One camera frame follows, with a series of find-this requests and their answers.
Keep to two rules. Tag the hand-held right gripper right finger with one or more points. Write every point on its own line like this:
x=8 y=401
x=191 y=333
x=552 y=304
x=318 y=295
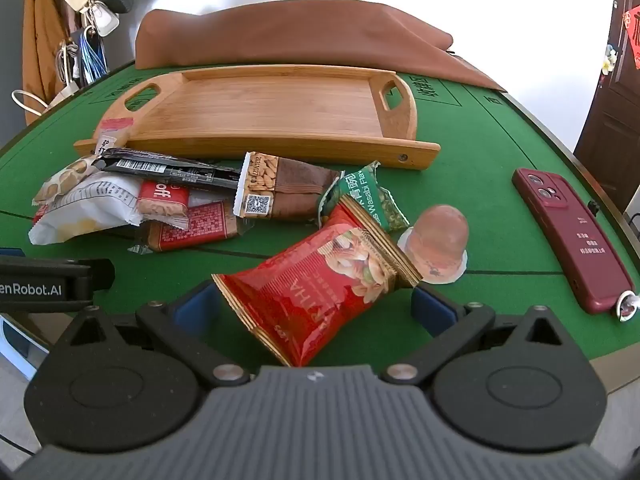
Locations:
x=430 y=310

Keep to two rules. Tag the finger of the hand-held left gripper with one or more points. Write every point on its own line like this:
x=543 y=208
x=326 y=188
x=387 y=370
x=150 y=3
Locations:
x=97 y=271
x=10 y=253

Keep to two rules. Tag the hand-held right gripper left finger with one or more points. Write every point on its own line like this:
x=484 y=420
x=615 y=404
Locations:
x=192 y=310

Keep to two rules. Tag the white bread packet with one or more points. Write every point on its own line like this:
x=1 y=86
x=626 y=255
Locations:
x=90 y=205

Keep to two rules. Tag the pink jelly cup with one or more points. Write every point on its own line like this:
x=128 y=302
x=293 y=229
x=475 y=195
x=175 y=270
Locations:
x=440 y=240

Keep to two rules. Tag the red nut snack packet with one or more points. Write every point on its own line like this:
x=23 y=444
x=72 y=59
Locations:
x=300 y=290

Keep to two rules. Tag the black snack bar packet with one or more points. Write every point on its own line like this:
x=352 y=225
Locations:
x=165 y=170

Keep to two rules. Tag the wooden tray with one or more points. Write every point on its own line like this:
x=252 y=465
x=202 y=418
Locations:
x=270 y=105

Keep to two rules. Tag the red label cake packet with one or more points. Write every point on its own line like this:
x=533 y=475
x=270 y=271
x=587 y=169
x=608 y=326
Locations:
x=195 y=227

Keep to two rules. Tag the nut print snack packet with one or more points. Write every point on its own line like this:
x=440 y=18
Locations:
x=65 y=177

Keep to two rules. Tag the red biscuit packet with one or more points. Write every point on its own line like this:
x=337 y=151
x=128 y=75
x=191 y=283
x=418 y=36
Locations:
x=162 y=195

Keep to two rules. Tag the small pink label packet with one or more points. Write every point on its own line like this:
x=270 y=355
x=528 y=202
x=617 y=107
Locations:
x=112 y=132

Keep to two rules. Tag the green pea snack packet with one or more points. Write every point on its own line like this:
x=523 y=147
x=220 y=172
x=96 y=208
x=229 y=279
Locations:
x=360 y=185

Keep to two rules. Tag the dark red phone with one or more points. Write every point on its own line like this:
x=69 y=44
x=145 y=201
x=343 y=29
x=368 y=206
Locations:
x=570 y=240

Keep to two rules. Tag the brown almond snack packet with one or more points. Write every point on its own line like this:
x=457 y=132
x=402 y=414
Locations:
x=300 y=185

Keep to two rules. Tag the white pouch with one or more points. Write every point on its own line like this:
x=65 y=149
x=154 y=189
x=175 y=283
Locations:
x=102 y=20

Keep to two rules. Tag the brown wooden door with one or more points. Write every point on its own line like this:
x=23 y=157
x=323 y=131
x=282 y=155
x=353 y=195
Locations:
x=610 y=135

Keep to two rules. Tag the brown cloth cover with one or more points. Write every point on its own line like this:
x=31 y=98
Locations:
x=300 y=35

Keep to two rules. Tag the flower sticker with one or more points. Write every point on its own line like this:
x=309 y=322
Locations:
x=610 y=60

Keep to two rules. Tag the red door decoration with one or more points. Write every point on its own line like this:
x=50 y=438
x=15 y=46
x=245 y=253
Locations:
x=634 y=35

